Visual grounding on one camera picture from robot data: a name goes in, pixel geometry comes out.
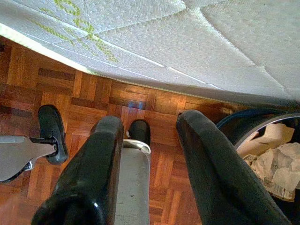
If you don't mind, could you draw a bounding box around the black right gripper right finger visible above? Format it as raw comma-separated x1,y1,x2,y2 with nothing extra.
176,109,291,225

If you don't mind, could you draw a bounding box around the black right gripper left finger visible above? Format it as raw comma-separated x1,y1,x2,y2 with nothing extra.
31,116,124,225

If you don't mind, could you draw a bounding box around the black round bin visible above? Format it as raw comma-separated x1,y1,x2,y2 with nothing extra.
215,108,300,225

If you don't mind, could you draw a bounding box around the crumpled white paper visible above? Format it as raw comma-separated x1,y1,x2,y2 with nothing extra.
243,142,300,202

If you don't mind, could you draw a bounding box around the brown cardboard piece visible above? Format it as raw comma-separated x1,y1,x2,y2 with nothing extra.
236,123,295,158

